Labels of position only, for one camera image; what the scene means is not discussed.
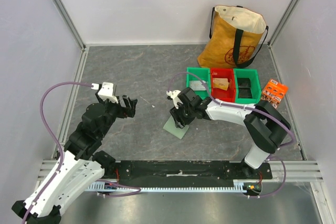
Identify orange packet box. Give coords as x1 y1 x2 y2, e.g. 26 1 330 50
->
260 79 288 109

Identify grey cable duct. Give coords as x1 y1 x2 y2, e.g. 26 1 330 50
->
85 181 247 193

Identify brown cards in bin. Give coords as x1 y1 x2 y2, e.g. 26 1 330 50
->
213 78 230 91

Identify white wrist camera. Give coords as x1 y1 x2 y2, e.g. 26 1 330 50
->
166 90 183 109
91 82 119 103

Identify left green bin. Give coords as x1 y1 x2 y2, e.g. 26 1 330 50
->
186 67 212 99

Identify silver cards in bin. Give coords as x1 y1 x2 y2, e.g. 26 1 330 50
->
188 80 207 91

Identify aluminium frame rail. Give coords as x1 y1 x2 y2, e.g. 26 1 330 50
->
36 159 323 183

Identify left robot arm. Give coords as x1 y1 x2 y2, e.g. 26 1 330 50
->
12 95 138 223

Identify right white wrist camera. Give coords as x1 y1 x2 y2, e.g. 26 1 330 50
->
166 90 183 109

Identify yellow tote bag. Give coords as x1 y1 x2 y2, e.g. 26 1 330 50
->
197 5 269 68

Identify red bin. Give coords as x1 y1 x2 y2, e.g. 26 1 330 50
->
210 68 236 102

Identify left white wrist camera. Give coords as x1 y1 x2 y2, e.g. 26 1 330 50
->
91 82 119 103

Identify right green bin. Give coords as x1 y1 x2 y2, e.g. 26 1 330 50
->
234 68 261 104

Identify green bin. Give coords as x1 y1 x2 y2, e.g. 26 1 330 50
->
186 67 212 99
234 68 261 104

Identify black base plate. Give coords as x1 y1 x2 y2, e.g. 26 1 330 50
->
102 160 272 186

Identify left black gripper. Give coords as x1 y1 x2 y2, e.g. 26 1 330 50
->
96 91 137 137

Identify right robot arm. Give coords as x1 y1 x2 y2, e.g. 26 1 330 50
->
166 88 291 179

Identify light green card holder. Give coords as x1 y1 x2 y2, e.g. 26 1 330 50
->
163 117 190 140

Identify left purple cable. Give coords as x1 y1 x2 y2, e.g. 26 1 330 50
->
22 81 142 223

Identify black cards in bin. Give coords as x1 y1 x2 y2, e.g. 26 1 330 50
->
237 78 253 99

